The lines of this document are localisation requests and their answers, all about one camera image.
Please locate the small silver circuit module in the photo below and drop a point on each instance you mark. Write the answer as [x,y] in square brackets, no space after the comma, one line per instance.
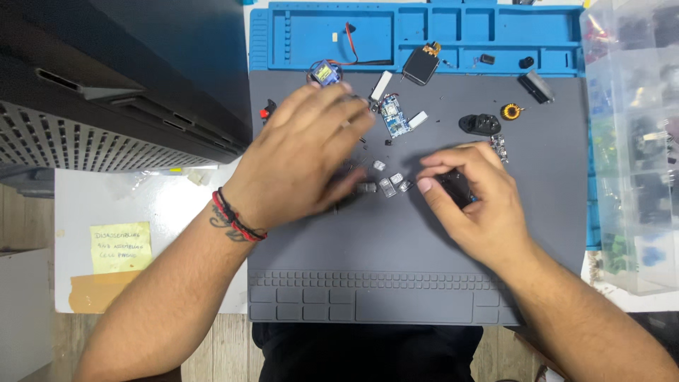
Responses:
[499,147]

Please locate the blue silicone repair mat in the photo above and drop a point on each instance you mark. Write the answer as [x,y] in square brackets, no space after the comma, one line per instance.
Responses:
[424,32]

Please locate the copper toroid coil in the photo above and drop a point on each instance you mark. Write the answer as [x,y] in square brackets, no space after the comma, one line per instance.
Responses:
[511,111]

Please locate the yellow sticky note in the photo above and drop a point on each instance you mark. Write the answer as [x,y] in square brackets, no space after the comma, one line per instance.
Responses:
[121,247]

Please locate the blue micro servo motor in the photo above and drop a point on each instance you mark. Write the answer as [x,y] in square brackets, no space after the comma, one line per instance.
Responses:
[324,73]

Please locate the white board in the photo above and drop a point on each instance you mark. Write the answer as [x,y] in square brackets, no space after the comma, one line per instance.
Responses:
[154,233]

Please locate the grey silicone work mat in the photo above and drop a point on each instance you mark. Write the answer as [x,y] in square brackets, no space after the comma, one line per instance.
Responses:
[403,238]

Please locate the person's black shirt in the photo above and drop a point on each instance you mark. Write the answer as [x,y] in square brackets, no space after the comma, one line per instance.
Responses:
[366,353]

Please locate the small black electronic part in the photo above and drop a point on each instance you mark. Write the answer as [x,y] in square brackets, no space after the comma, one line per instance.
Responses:
[457,187]

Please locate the clear plastic parts organizer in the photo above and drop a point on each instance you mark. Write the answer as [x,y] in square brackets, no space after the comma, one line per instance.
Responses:
[634,143]

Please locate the person's right hand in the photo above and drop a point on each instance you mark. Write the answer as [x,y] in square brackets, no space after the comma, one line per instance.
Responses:
[477,201]

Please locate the black square component gold connector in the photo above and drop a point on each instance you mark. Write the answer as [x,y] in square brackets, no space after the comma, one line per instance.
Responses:
[422,64]

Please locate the person's left hand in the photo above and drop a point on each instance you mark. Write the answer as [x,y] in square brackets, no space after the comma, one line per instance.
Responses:
[297,159]

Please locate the black perforated machine case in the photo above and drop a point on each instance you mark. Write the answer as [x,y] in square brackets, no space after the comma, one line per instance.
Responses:
[116,79]

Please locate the brown masking tape piece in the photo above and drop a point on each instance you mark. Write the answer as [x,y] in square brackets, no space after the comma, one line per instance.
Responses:
[98,292]

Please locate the black power socket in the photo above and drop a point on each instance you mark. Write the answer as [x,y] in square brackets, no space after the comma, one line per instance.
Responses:
[480,124]

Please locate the black heat sink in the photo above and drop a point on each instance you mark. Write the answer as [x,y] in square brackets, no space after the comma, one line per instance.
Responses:
[537,86]

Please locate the small black round knob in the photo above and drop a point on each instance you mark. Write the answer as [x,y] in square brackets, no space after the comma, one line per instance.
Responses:
[526,62]

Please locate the blue circuit board module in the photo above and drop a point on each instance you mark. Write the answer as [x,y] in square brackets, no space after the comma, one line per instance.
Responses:
[393,116]

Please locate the clear plastic plug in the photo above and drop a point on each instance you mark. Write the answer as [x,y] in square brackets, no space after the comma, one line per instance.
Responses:
[379,165]
[387,188]
[395,179]
[406,185]

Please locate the red push button switch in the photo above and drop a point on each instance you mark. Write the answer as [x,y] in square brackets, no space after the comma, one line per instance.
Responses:
[267,110]

